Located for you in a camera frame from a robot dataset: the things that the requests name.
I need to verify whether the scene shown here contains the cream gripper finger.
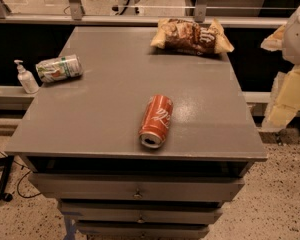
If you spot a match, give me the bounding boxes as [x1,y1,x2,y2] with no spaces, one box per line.
[261,25,285,52]

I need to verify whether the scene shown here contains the brown chip bag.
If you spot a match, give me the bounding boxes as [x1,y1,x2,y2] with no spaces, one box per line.
[151,19,234,56]

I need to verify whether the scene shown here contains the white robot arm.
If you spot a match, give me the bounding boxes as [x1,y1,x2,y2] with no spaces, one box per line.
[261,6,300,132]

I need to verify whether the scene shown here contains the red coca-cola can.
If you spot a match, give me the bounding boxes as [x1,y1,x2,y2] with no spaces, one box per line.
[139,95,173,149]

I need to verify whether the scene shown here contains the green white 7up can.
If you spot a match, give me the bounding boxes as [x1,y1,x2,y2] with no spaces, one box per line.
[36,55,83,83]

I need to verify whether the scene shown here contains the grey drawer cabinet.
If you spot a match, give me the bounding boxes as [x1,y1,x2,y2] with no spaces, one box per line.
[6,27,266,240]

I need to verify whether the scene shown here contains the white pump sanitizer bottle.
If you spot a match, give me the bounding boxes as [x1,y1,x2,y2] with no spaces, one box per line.
[14,60,39,94]

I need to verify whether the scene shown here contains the black stand leg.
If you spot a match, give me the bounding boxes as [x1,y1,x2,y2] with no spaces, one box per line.
[0,156,14,202]

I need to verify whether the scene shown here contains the metal window rail frame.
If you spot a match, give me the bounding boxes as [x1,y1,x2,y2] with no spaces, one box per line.
[0,0,300,25]

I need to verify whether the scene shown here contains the black floor cable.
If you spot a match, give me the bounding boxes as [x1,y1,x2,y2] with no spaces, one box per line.
[0,143,42,199]

